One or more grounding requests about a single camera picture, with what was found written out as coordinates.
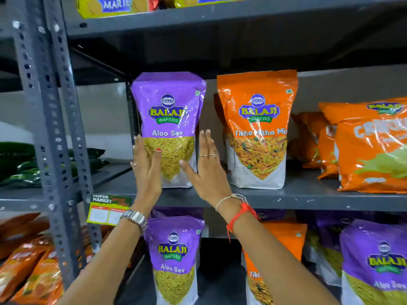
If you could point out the orange brown snack packet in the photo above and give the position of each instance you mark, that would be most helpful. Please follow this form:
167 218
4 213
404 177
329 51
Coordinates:
43 282
19 225
19 266

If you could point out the green and white shelf label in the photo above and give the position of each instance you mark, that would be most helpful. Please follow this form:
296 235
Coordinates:
106 209

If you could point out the purple noodle snack packet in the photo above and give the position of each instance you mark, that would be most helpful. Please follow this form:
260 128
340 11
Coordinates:
178 212
173 250
372 260
168 114
327 250
270 214

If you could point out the large orange chips bag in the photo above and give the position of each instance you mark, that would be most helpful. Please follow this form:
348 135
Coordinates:
327 149
372 149
303 139

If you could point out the orange mixed snack packet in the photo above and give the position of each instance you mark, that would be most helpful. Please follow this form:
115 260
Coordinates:
286 238
257 123
221 123

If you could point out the silver wristwatch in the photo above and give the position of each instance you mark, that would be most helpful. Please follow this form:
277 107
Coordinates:
135 217

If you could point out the person's left thumb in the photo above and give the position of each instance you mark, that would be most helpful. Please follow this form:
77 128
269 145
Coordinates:
157 161

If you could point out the dark green snack packet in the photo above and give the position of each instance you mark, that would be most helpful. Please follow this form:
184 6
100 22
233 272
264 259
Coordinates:
22 177
16 150

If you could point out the person's right forearm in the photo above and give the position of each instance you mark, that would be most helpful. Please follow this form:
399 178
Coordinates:
279 266

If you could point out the person's left hand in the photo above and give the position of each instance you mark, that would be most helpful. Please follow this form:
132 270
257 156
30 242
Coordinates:
148 182

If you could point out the person's right hand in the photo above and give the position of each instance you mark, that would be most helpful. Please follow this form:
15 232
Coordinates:
211 174

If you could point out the person's right thumb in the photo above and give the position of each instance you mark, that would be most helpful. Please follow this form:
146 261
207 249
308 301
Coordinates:
190 173

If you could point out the person's right middle finger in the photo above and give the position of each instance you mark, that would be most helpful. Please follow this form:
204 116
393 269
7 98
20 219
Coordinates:
209 142

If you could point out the grey metal shelf rack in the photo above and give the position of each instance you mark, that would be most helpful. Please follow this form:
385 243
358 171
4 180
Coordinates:
222 14
31 92

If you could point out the yellow biscuit pack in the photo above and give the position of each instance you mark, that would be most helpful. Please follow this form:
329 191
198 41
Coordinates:
114 5
203 0

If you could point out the person's left forearm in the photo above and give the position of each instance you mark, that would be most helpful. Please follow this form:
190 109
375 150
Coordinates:
105 266

